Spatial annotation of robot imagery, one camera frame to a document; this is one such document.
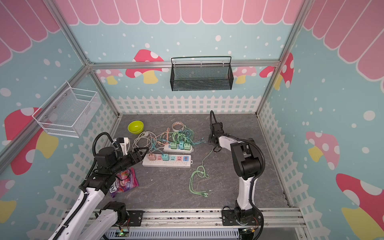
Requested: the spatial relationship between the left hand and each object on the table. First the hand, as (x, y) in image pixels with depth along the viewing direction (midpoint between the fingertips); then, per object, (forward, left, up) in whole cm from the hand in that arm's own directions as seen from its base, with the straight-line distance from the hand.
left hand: (146, 153), depth 76 cm
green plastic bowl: (+31, +19, -17) cm, 40 cm away
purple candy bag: (-9, +15, -16) cm, 24 cm away
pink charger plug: (+5, +1, -12) cm, 13 cm away
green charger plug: (+13, -11, -13) cm, 21 cm away
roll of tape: (+34, -11, -19) cm, 41 cm away
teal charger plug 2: (+5, -7, -13) cm, 16 cm away
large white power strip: (+4, -13, -17) cm, 21 cm away
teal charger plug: (+13, -16, -12) cm, 24 cm away
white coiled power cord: (+23, +9, -19) cm, 31 cm away
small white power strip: (+13, -6, -17) cm, 22 cm away
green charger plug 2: (+13, -20, -13) cm, 27 cm away
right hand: (+22, -38, -18) cm, 47 cm away
